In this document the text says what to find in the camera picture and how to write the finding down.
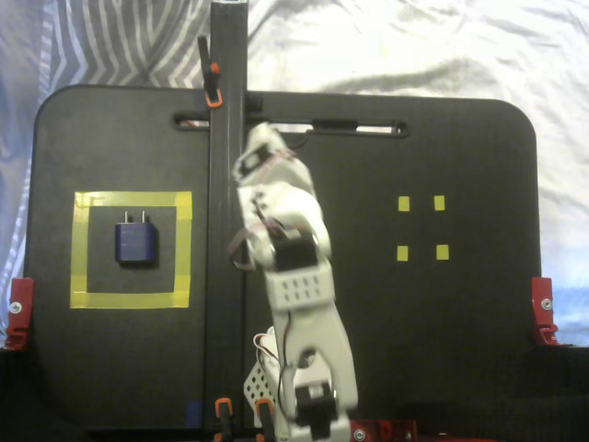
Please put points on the orange black spring clamp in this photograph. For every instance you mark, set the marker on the orange black spring clamp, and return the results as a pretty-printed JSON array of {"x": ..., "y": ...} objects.
[{"x": 211, "y": 78}]

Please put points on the red corner bracket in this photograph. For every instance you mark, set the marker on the red corner bracket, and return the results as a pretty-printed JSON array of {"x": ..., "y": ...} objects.
[
  {"x": 544, "y": 313},
  {"x": 19, "y": 313}
]

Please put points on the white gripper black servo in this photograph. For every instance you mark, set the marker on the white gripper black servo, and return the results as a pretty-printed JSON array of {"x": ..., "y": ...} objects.
[{"x": 256, "y": 157}]

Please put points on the black flat bar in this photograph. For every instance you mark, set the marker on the black flat bar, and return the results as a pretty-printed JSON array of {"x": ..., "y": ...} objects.
[{"x": 223, "y": 207}]

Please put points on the white bedsheet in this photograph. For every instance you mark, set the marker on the white bedsheet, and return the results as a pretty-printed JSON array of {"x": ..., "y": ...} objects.
[{"x": 414, "y": 46}]

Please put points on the red post base bracket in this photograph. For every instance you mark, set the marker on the red post base bracket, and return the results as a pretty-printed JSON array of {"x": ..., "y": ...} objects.
[{"x": 382, "y": 432}]

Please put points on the blue white charger block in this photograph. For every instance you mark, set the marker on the blue white charger block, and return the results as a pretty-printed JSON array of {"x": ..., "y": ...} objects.
[{"x": 135, "y": 241}]

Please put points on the orange black bar clamp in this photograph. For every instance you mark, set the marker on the orange black bar clamp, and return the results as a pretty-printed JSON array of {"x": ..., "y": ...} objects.
[
  {"x": 263, "y": 410},
  {"x": 224, "y": 412}
]

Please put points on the grey striped blanket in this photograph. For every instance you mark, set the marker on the grey striped blanket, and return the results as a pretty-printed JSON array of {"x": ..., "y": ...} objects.
[{"x": 115, "y": 37}]

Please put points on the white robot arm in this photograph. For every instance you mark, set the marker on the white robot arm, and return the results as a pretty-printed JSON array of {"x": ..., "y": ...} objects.
[{"x": 313, "y": 331}]

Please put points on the small yellow tape marker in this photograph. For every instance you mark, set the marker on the small yellow tape marker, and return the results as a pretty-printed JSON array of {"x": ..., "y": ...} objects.
[
  {"x": 402, "y": 253},
  {"x": 403, "y": 203},
  {"x": 439, "y": 203},
  {"x": 442, "y": 252}
]

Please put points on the yellow tape square outline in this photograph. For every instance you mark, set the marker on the yellow tape square outline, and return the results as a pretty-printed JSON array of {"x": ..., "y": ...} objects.
[{"x": 129, "y": 199}]

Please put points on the black backdrop board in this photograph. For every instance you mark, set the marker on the black backdrop board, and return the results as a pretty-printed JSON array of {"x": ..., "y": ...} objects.
[{"x": 46, "y": 396}]

